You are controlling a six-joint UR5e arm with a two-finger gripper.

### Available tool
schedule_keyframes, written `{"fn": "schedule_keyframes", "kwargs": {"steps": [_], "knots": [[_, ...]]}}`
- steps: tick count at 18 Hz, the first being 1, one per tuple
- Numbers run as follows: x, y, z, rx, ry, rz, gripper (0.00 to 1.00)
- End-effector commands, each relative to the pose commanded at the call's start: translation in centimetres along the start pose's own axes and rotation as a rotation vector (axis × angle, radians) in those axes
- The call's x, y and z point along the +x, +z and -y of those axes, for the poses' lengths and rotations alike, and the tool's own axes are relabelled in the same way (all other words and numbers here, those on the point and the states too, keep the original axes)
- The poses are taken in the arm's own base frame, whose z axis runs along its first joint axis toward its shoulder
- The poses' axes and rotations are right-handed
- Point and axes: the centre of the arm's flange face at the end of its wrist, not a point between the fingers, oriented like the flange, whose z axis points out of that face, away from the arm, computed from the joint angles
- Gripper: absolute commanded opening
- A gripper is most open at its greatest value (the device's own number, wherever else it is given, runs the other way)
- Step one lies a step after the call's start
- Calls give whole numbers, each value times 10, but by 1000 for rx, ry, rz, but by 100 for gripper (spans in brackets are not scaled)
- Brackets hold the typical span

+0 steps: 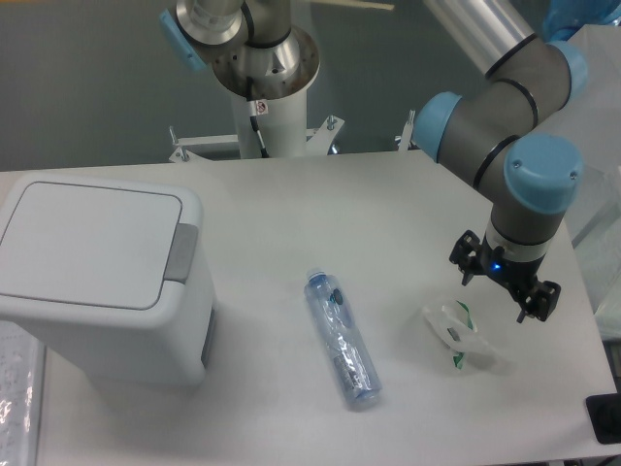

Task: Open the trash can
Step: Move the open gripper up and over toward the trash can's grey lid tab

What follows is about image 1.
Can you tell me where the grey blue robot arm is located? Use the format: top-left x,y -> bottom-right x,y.
412,1 -> 588,320

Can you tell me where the clear blue plastic bottle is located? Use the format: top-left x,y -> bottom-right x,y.
304,269 -> 382,412

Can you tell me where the white push-lid trash can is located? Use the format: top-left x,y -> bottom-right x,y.
1,172 -> 215,385

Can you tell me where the crumpled white green wrapper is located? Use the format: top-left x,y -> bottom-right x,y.
422,298 -> 505,371

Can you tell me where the clear plastic sheet left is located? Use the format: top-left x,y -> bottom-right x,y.
1,321 -> 46,465

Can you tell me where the black cable on pedestal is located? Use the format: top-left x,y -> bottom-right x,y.
245,77 -> 271,159

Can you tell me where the silver second robot arm base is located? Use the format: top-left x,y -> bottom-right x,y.
159,1 -> 320,100

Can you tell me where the black device at edge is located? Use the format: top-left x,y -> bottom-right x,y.
585,393 -> 620,445

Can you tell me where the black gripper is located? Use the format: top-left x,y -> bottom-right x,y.
449,230 -> 562,323

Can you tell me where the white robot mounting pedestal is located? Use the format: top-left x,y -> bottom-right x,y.
169,90 -> 344,163

